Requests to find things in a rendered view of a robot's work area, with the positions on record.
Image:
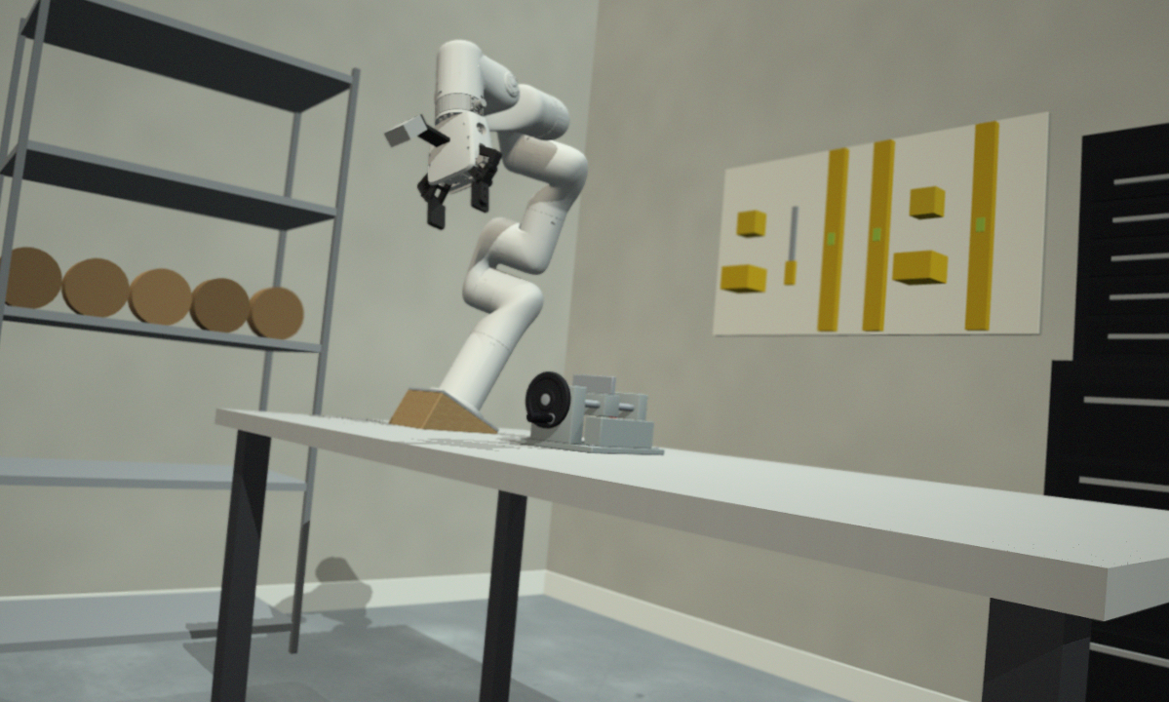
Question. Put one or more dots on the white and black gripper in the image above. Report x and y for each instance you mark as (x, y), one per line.
(453, 162)

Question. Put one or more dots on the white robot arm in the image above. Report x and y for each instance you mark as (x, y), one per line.
(466, 79)

